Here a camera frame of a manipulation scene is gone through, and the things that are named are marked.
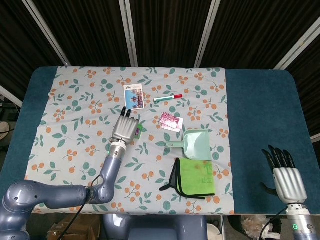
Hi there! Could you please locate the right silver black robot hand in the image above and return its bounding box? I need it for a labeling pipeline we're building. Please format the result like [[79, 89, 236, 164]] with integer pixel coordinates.
[[260, 144, 309, 204]]

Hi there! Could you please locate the white partition frame post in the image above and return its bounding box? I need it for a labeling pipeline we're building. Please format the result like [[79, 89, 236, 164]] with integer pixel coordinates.
[[0, 85, 24, 108], [118, 0, 139, 67], [21, 0, 70, 67], [273, 26, 320, 70], [193, 0, 221, 68]]

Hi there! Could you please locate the green cloth with black trim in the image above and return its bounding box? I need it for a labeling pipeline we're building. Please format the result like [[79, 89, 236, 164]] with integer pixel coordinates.
[[159, 157, 217, 200]]

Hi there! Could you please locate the green marker with red cap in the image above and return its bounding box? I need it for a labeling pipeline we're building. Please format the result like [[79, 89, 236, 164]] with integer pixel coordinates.
[[153, 94, 184, 103]]

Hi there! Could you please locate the white plastic bag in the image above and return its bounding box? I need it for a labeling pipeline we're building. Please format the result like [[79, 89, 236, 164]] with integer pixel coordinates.
[[240, 215, 283, 240]]

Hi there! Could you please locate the floral printed tablecloth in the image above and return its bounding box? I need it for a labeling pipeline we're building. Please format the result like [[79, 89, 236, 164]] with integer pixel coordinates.
[[19, 65, 236, 217]]

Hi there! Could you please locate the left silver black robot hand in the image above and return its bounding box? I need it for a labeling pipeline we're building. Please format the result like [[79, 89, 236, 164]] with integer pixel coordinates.
[[111, 106, 141, 146]]

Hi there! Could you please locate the photo postcard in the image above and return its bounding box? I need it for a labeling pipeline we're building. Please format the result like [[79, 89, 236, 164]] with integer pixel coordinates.
[[123, 84, 146, 111]]

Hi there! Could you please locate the blue-grey robot torso base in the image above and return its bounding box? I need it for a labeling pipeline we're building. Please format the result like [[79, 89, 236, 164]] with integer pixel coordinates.
[[100, 213, 209, 240]]

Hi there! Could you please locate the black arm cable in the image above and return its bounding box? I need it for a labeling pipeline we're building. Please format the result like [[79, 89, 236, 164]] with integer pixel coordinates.
[[259, 206, 289, 240], [61, 174, 101, 240]]

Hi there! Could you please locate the teal blue table cover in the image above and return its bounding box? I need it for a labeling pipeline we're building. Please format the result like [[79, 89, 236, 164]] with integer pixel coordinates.
[[0, 65, 320, 216]]

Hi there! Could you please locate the brown cardboard box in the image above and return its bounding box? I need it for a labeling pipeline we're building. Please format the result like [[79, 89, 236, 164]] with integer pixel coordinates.
[[46, 214, 101, 240]]

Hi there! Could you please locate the mint green dustpan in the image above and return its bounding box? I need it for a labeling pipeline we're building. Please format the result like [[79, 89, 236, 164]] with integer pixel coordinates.
[[165, 129, 212, 161]]

